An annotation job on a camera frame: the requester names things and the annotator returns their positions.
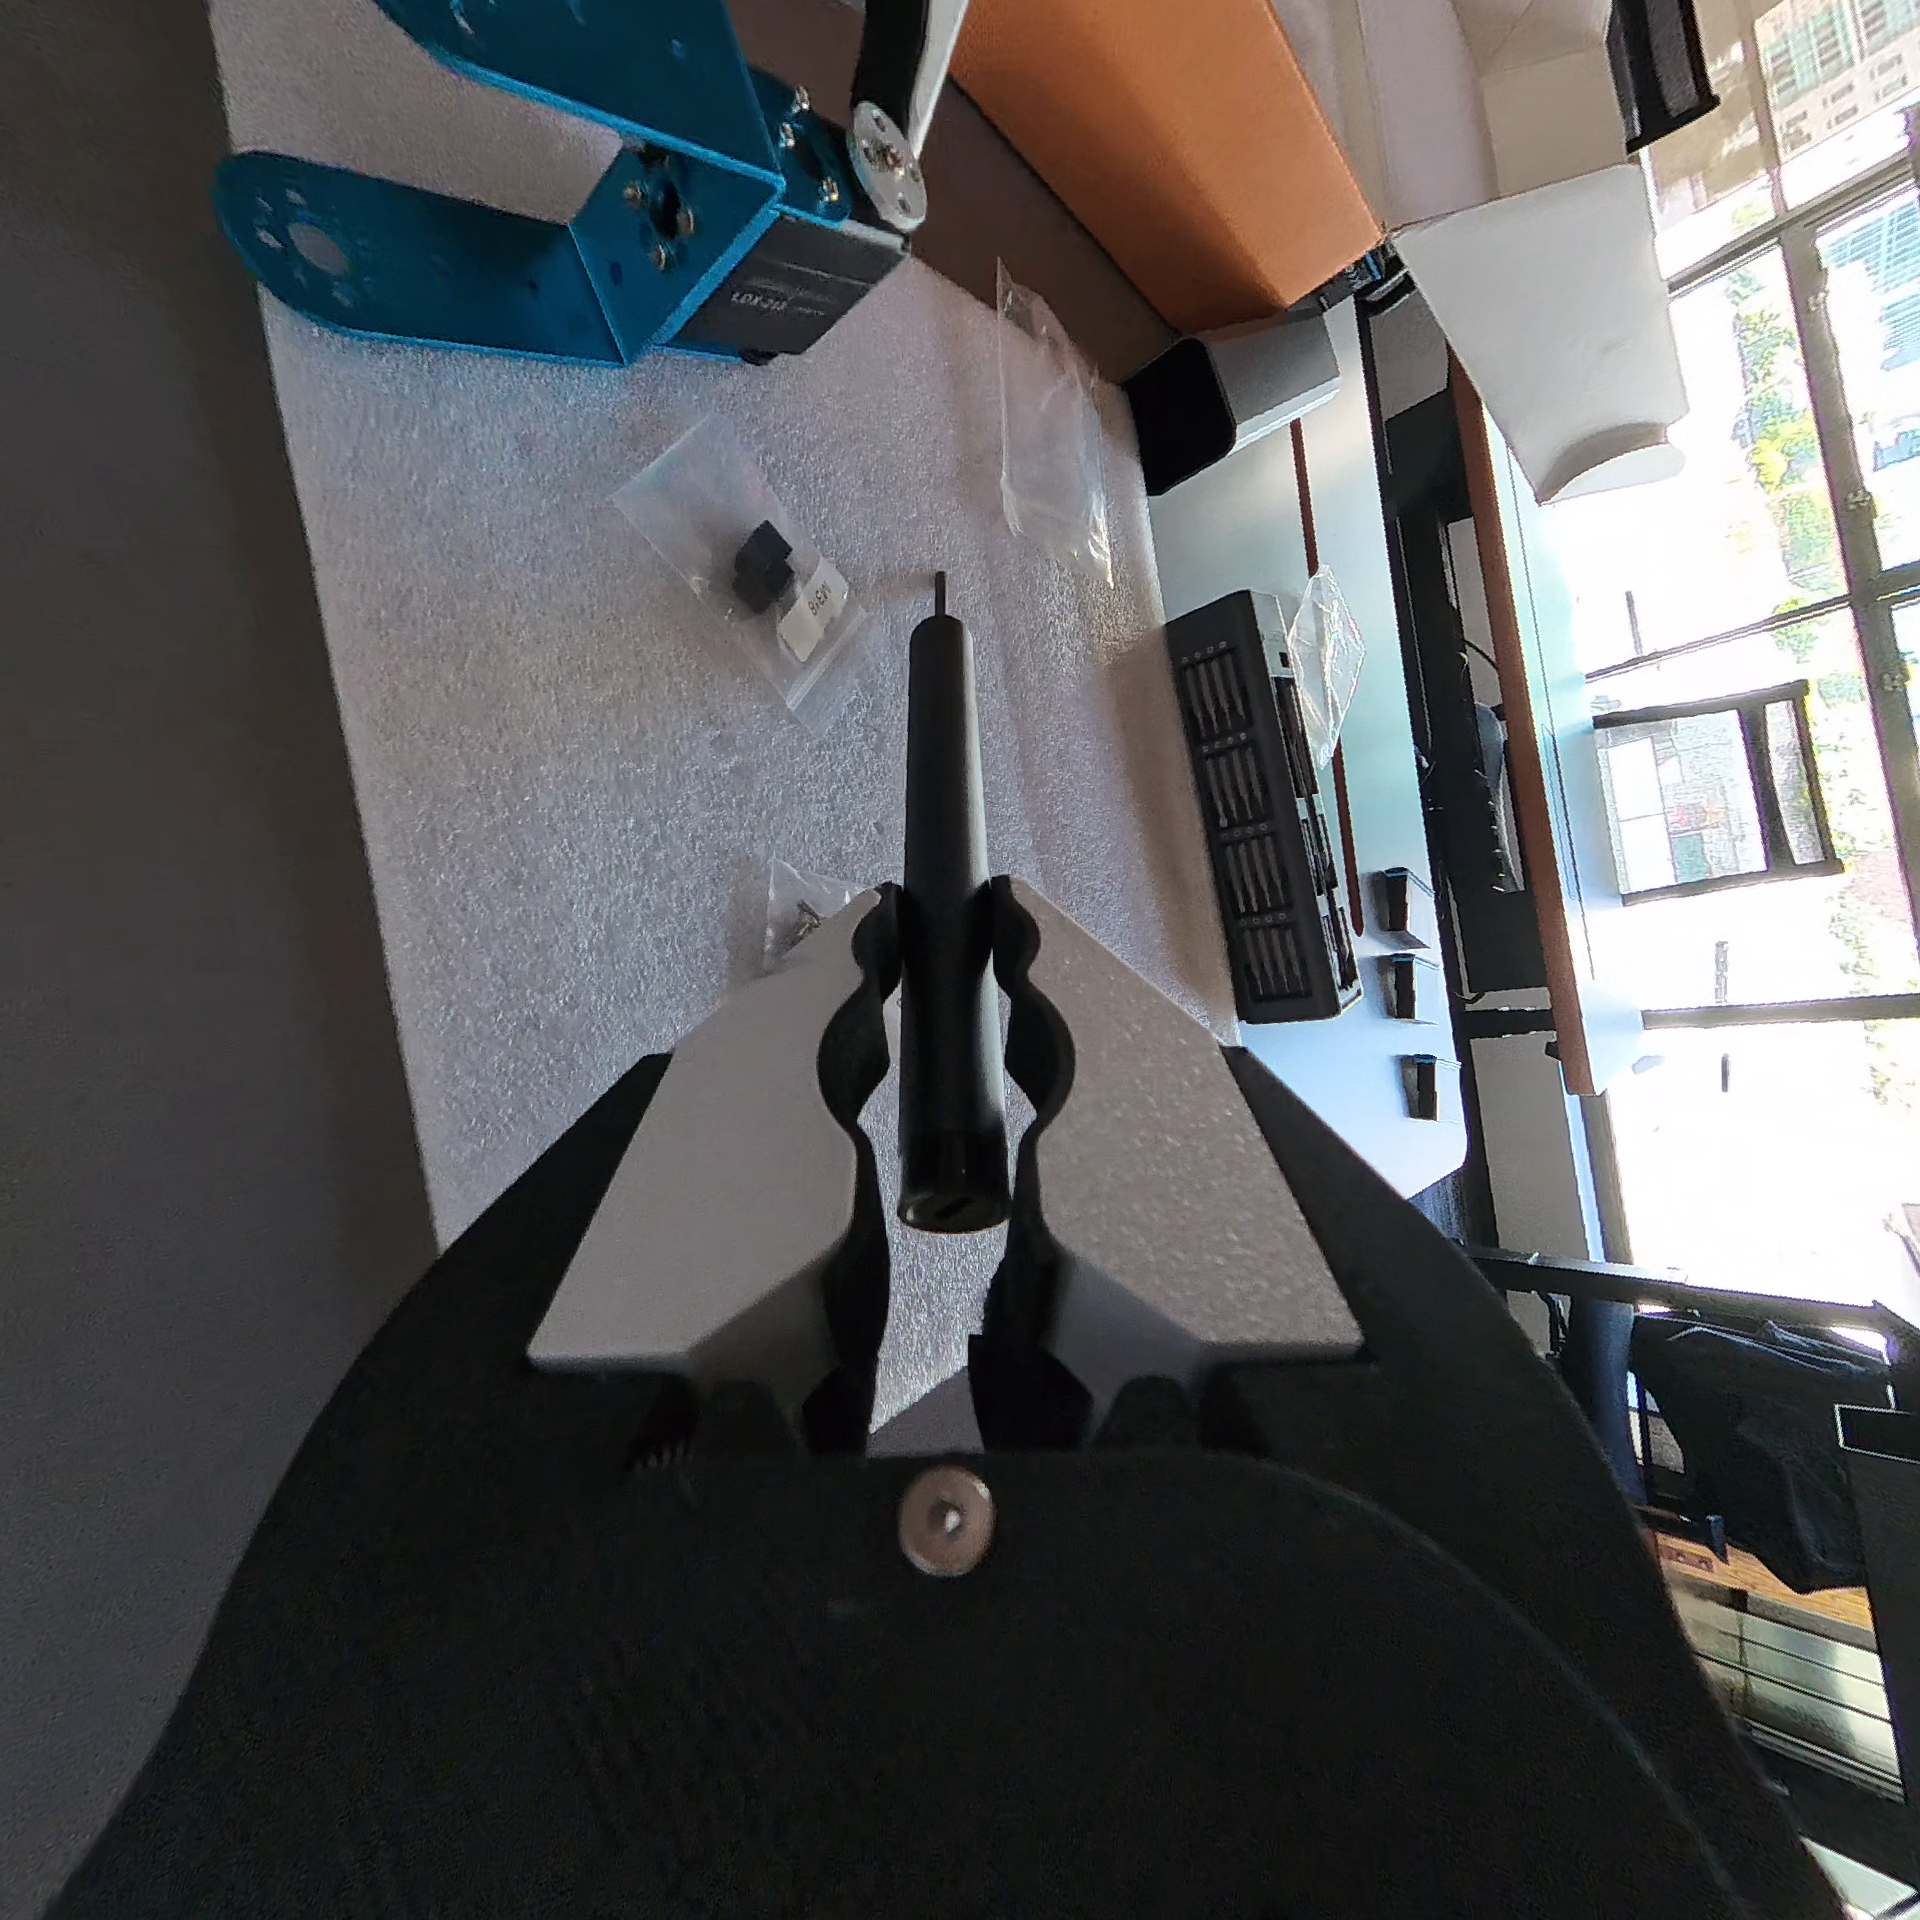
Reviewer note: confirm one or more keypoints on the crumpled clear plastic wrap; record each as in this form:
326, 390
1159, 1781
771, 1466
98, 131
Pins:
1328, 662

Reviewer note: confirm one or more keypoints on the black electric screwdriver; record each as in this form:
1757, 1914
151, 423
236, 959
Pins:
950, 839

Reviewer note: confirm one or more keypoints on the small black teal-edged box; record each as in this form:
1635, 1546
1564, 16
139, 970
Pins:
1403, 906
1424, 1090
1407, 986

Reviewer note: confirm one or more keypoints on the large window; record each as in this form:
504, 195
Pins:
1725, 525

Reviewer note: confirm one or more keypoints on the white foam sheet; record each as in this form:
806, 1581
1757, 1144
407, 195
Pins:
525, 676

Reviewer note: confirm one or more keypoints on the wooden top standing desk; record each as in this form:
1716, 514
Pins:
1442, 676

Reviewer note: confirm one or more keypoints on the blue bracket servo assembly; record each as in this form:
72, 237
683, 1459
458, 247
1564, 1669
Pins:
451, 277

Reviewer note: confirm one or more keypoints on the black screwdriver bit case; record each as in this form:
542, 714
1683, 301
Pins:
1244, 811

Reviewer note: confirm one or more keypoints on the grey desk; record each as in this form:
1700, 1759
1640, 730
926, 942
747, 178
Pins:
150, 751

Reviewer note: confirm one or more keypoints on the clear bag of silver screws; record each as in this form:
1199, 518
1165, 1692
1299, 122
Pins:
797, 916

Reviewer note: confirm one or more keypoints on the dark square case sleeve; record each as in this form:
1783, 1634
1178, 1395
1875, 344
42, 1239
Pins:
1261, 375

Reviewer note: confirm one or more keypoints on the orange cardboard box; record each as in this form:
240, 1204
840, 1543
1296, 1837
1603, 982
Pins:
1172, 135

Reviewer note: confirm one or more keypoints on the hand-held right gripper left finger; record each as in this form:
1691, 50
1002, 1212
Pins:
676, 1202

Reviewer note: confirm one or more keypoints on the clear bag of black parts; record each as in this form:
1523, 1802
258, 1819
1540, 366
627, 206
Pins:
758, 570

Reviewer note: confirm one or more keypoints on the empty clear plastic bag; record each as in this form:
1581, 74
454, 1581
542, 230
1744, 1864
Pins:
1051, 435

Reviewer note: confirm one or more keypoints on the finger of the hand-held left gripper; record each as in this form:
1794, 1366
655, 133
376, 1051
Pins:
909, 60

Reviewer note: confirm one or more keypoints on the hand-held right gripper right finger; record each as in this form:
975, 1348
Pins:
1202, 1202

